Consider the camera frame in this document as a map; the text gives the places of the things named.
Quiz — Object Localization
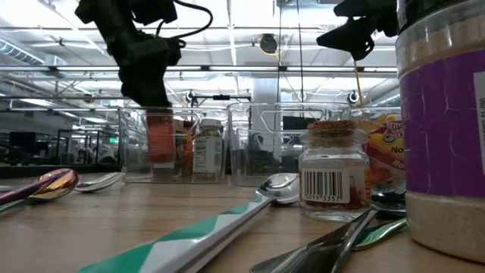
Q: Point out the silver ventilation duct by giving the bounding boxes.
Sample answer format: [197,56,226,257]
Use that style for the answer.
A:
[0,37,69,79]

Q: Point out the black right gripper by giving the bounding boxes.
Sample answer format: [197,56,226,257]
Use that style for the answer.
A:
[316,0,399,61]

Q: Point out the yellow ramen packet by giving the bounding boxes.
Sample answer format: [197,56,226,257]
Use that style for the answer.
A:
[358,113,395,133]

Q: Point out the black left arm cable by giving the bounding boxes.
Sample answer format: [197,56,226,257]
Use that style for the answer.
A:
[154,0,214,41]

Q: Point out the clear plastic bin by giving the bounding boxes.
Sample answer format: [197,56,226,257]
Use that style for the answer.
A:
[226,102,352,187]
[348,105,403,187]
[117,106,228,185]

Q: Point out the red ramen packet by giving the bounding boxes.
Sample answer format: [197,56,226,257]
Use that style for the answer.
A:
[363,121,406,187]

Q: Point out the small cork-stoppered glass jar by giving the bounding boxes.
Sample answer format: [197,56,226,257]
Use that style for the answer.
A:
[298,120,371,223]

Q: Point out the yellow cable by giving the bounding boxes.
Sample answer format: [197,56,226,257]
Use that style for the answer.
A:
[352,60,365,107]

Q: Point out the long ceiling rail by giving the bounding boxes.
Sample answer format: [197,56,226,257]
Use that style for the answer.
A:
[0,64,399,74]

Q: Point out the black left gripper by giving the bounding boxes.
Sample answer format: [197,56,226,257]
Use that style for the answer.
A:
[111,33,183,110]

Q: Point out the iridescent spoon blue handle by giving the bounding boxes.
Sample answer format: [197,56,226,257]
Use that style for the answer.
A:
[0,168,75,206]

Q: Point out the black monitor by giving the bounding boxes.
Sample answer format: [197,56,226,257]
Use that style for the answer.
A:
[282,115,323,132]

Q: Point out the iridescent spoon green handle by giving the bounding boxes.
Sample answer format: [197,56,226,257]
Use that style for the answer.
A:
[0,170,80,214]

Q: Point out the black spoon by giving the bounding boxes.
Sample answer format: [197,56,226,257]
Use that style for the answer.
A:
[249,181,408,273]

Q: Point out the white-lid spice bottle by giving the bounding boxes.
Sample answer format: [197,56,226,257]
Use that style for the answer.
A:
[192,118,224,175]

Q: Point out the purple-label jar black lid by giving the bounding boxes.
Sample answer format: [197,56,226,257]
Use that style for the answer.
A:
[393,0,485,265]

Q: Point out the purple-bowled iridescent spoon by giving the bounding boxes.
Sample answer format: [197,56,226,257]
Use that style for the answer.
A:
[354,218,408,252]

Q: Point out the spoon teal white patterned handle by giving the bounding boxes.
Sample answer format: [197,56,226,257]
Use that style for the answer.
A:
[77,173,300,273]

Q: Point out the silver spoon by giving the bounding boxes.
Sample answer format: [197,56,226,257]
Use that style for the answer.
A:
[74,172,124,193]

